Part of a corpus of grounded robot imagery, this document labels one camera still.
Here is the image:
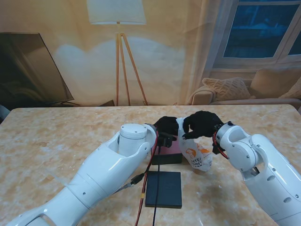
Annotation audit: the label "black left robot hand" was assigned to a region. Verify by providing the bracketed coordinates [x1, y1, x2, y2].
[154, 116, 180, 136]

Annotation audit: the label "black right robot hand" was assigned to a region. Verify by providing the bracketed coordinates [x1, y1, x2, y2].
[182, 111, 224, 140]

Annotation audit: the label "white plastic bag orange logo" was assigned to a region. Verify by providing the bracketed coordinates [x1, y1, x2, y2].
[175, 117, 214, 172]

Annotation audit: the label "black gift box pink inside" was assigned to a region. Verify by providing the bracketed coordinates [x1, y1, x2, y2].
[151, 141, 183, 165]

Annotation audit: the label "black gift box lid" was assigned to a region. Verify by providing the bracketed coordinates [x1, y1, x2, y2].
[145, 171, 183, 209]

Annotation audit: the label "beige knitted cushion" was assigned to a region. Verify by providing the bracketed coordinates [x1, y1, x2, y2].
[202, 77, 252, 101]
[279, 82, 301, 99]

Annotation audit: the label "beige sofa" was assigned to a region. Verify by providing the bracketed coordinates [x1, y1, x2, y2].
[190, 68, 301, 105]

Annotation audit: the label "plain tan cushion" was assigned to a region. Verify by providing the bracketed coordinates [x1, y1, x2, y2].
[249, 68, 301, 98]

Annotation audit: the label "white framed window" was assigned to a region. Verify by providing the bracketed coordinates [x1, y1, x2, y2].
[210, 0, 301, 71]

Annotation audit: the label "white shade tripod floor lamp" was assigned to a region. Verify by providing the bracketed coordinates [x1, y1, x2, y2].
[86, 0, 149, 106]

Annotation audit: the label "dark flat television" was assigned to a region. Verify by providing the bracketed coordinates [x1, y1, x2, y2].
[0, 32, 79, 106]

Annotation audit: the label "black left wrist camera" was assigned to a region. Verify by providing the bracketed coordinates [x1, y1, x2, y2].
[158, 132, 177, 149]

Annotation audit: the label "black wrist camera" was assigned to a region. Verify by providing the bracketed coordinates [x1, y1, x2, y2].
[158, 132, 177, 149]
[212, 145, 227, 156]

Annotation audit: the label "red black right arm cables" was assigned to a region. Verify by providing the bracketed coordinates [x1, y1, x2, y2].
[213, 130, 230, 159]

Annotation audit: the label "red black arm cables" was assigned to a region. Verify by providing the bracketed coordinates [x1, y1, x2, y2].
[136, 131, 163, 226]
[213, 130, 230, 159]

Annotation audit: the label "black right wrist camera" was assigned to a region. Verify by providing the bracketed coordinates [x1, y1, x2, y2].
[212, 145, 227, 156]

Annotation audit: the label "grey left arm cable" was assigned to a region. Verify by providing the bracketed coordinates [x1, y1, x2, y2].
[119, 173, 145, 189]

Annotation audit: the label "red black left arm cables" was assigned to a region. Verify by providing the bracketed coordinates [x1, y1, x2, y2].
[136, 131, 163, 226]

